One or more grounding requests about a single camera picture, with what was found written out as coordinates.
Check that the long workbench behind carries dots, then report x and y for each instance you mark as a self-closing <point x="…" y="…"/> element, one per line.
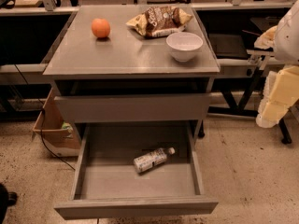
<point x="29" y="37"/>

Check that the open middle drawer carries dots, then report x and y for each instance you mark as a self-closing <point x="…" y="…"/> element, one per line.
<point x="107" y="184"/>

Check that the closed top drawer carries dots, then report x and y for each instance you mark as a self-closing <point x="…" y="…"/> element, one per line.
<point x="125" y="108"/>

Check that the orange fruit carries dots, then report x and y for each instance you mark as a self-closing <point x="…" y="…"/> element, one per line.
<point x="100" y="28"/>

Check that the brown chip bag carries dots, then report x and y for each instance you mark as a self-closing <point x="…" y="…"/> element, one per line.
<point x="160" y="21"/>

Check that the plastic bottle with white cap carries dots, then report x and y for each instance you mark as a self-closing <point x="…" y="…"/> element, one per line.
<point x="152" y="159"/>

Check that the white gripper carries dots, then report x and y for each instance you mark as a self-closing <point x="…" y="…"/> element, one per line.
<point x="288" y="37"/>

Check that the black shoe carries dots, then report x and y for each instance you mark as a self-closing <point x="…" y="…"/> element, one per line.
<point x="6" y="199"/>

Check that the grey drawer cabinet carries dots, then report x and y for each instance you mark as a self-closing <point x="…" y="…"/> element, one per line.
<point x="125" y="63"/>

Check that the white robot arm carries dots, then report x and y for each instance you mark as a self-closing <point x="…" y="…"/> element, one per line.
<point x="286" y="43"/>

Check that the white ceramic bowl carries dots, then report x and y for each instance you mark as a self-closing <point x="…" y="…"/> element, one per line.
<point x="183" y="46"/>

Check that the cardboard box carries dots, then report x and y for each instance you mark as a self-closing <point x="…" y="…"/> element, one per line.
<point x="54" y="131"/>

